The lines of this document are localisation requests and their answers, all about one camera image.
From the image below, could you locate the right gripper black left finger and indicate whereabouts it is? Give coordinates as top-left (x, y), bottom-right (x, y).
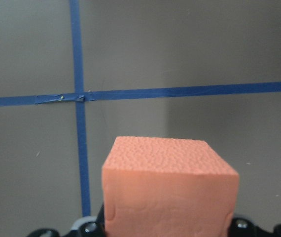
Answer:
top-left (28, 204), bottom-right (106, 237)

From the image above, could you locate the orange foam block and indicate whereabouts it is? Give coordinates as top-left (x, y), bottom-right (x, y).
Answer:
top-left (102, 136), bottom-right (239, 237)

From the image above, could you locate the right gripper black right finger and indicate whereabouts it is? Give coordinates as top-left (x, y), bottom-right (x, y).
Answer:
top-left (230, 217), bottom-right (281, 237)

